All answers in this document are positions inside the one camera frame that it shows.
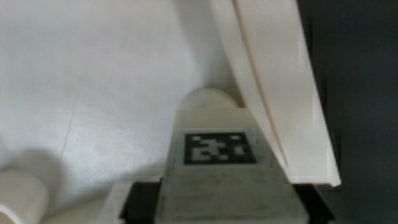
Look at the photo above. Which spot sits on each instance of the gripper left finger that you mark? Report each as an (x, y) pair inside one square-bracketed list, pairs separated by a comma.
[(139, 207)]

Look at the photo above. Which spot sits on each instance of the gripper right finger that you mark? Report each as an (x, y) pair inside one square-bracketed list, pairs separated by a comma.
[(317, 208)]

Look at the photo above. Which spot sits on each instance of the white table leg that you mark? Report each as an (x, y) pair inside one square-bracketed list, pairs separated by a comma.
[(225, 184)]

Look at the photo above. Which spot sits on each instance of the white square tabletop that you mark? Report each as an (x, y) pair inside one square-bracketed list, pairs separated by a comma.
[(104, 58)]

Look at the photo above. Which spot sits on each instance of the white U-shaped obstacle fence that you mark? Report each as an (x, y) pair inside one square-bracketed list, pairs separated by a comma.
[(283, 72)]

